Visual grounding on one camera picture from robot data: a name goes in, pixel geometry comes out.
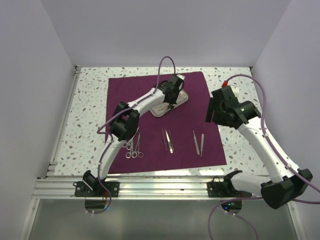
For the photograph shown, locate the purple surgical cloth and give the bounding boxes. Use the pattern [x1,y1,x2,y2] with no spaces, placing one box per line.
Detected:
[109,71,226,174]

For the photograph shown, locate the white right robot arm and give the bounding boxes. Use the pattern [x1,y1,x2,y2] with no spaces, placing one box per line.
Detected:
[205,86,313,209]

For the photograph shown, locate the steel instrument tray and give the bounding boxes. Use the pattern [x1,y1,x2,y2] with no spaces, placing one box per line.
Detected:
[150,90,189,118]

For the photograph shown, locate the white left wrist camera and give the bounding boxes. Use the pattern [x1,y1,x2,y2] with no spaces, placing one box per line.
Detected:
[176,74,185,81]

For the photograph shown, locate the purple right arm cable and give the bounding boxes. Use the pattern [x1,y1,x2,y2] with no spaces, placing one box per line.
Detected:
[207,73,320,240]

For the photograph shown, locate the steel angled ring scissors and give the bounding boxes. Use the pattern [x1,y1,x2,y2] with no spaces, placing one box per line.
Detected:
[122,139,133,150]

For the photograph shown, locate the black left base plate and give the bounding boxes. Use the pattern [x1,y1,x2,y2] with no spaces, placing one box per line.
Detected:
[72,181,120,198]

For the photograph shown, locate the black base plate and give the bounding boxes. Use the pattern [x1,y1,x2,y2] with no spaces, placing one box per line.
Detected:
[206,176,252,198]
[72,181,120,198]

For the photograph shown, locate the steel ring-handled scissors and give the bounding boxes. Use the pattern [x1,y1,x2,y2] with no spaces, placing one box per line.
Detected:
[125,148,136,159]

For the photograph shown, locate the steel forceps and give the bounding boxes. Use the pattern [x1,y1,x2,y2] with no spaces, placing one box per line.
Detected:
[162,128,168,151]

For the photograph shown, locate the steel wide tweezers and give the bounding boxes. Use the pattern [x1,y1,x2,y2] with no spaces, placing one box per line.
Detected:
[165,130,175,154]

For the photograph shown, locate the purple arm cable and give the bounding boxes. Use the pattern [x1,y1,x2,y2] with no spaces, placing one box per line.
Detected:
[207,73,320,240]
[84,55,177,215]

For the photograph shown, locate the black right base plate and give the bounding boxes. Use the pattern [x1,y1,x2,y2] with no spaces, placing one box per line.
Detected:
[206,176,252,198]

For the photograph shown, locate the steel scalpel handle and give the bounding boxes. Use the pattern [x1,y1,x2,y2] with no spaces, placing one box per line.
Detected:
[192,130,200,155]
[200,133,205,157]

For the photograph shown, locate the aluminium front rail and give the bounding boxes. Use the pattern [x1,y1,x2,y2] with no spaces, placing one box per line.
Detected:
[32,174,293,201]

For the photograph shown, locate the steel ring-handled hemostat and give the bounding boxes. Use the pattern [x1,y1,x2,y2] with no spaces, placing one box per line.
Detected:
[132,133,144,159]

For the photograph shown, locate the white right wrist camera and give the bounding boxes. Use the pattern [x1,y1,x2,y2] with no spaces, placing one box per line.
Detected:
[231,85,240,98]

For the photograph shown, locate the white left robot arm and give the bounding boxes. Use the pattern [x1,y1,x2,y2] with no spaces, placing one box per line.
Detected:
[82,74,184,197]

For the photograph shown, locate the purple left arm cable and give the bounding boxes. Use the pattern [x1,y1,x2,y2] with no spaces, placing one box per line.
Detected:
[84,55,177,215]

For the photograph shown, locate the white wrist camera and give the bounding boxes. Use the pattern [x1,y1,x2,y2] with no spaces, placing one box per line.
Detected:
[231,85,240,98]
[176,74,185,81]

